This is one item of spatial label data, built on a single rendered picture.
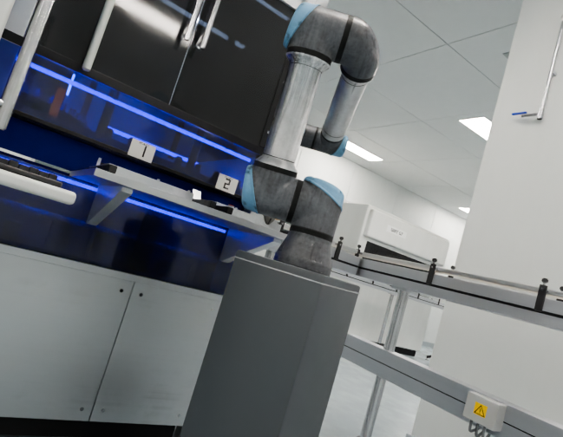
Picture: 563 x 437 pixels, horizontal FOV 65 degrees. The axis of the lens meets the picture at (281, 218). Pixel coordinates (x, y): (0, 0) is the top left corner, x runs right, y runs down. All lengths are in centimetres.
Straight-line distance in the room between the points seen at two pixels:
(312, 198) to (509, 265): 162
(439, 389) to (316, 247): 103
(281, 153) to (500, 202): 177
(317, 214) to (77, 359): 97
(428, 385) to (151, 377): 108
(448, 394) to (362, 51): 132
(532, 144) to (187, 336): 202
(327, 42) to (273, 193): 39
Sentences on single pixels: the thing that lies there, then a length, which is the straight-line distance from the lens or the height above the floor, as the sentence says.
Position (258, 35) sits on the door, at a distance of 188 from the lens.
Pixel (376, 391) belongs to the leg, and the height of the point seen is 36.
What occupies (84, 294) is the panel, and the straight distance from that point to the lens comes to 161.
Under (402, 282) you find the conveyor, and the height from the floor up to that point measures 87.
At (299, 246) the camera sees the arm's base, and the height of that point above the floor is 84.
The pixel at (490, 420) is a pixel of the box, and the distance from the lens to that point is 179.
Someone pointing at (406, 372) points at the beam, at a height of 50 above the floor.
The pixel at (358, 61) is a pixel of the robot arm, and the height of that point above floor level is 132.
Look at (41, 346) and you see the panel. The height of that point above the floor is 32.
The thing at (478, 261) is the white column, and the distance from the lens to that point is 264.
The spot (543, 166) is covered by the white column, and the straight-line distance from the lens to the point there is 265.
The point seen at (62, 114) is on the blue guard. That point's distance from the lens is 158.
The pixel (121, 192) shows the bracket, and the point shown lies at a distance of 125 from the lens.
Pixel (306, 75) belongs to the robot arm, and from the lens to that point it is 113.
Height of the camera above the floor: 78
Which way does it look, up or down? 6 degrees up
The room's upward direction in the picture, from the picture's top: 17 degrees clockwise
